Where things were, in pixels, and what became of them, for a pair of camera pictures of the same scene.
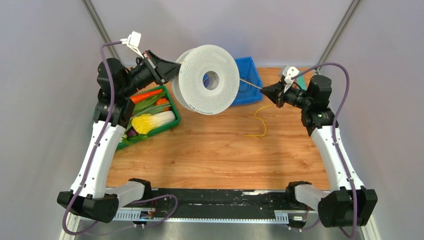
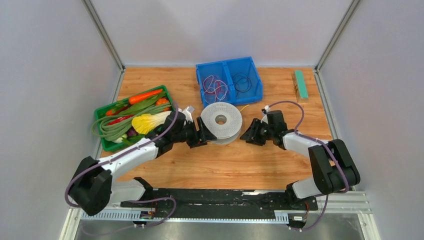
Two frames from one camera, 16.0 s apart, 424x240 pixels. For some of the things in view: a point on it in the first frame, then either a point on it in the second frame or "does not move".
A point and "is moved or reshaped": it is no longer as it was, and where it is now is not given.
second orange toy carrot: (162, 101) does not move
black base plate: (219, 203) does not move
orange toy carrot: (135, 98) does not move
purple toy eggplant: (131, 132) does not move
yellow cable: (260, 119) is moved or reshaped
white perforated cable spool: (187, 91) -> (224, 120)
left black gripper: (163, 70) -> (205, 136)
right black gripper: (276, 93) -> (251, 135)
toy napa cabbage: (142, 123) does not move
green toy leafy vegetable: (150, 102) does not move
